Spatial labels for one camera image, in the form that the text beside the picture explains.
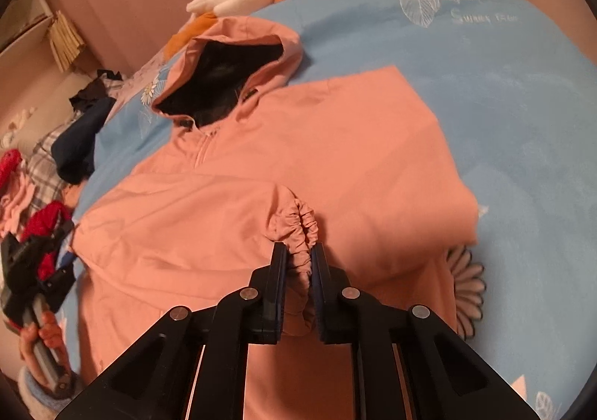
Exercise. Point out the left hand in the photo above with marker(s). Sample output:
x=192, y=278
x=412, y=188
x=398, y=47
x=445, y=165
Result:
x=51, y=334

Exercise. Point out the plaid shirt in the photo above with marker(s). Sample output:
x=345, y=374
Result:
x=42, y=171

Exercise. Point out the white wardrobe shelf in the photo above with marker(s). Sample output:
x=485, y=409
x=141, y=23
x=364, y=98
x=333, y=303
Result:
x=23, y=26

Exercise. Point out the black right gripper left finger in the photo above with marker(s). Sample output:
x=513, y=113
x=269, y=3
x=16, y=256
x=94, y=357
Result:
x=191, y=364

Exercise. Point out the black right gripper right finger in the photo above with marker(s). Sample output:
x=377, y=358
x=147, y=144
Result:
x=406, y=364

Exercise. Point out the navy blue garment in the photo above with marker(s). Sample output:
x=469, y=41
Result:
x=73, y=150

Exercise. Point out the pink hooded jacket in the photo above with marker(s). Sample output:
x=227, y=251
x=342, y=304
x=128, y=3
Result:
x=357, y=163

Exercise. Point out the light pink garment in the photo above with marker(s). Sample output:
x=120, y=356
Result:
x=14, y=201

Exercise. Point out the red garment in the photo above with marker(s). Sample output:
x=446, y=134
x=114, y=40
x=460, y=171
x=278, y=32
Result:
x=44, y=222

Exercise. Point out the blue floral bed sheet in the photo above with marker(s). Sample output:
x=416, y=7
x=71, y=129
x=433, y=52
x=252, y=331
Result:
x=516, y=102

